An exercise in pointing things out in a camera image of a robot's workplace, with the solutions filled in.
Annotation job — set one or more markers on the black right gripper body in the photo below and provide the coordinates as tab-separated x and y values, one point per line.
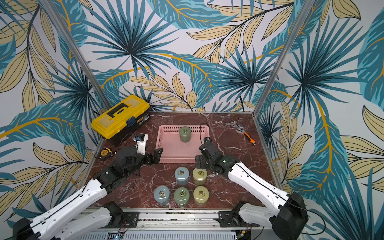
205	154

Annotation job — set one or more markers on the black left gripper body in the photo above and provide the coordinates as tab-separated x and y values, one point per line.
138	159

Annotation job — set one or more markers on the yellow-green tea canister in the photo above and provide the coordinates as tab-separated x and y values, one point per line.
199	176
201	195

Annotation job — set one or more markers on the pink perforated plastic basket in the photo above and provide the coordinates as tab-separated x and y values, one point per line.
177	152

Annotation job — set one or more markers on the blue tea canister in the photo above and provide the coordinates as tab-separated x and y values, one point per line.
162	195
182	175

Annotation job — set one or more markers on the yellow-green front tea canister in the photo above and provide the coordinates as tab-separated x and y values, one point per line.
201	195

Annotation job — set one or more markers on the dark green tea canister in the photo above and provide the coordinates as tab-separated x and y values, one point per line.
185	134
181	197

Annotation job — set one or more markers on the blue front tea canister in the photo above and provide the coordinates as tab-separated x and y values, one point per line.
162	195

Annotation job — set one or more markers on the dark green front tea canister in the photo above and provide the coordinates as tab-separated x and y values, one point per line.
181	197

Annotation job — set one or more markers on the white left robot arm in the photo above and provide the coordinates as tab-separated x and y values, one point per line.
69	207

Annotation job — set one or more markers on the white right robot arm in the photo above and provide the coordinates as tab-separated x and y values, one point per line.
264	195

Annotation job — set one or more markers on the yellow black tape measure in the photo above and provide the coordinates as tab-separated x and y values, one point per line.
104	154

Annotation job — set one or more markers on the yellow black toolbox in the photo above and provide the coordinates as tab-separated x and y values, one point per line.
121	120

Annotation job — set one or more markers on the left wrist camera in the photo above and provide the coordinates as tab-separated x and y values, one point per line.
141	140

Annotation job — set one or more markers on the orange handled adjustable wrench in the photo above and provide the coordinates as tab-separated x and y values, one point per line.
242	130

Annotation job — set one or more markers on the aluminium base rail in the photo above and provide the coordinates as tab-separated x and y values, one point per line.
198	220

